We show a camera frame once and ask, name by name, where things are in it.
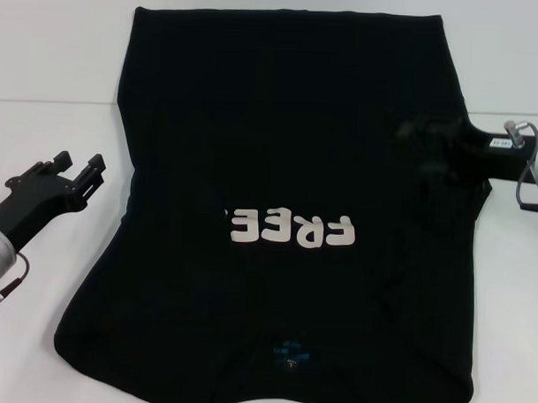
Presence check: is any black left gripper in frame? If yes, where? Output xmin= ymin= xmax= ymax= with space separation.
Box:
xmin=0 ymin=148 xmax=107 ymax=254

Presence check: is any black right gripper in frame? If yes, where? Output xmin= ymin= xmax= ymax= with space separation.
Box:
xmin=395 ymin=112 xmax=538 ymax=186

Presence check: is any black shirt with white print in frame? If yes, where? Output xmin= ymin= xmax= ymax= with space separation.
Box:
xmin=51 ymin=0 xmax=500 ymax=403

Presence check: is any right arm cable with plug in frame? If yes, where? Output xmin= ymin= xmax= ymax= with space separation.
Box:
xmin=500 ymin=119 xmax=538 ymax=213

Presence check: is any arm cable with plug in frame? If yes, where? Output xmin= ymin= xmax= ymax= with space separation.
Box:
xmin=500 ymin=119 xmax=538 ymax=213
xmin=0 ymin=251 xmax=30 ymax=320

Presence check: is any left arm cable with plug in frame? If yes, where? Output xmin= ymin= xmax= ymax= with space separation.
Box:
xmin=0 ymin=251 xmax=30 ymax=320

